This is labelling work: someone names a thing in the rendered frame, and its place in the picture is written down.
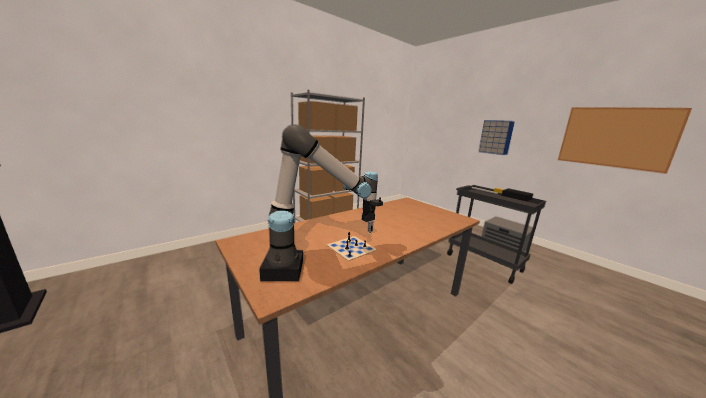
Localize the blue and cream chessboard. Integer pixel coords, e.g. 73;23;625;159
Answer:
327;236;376;261

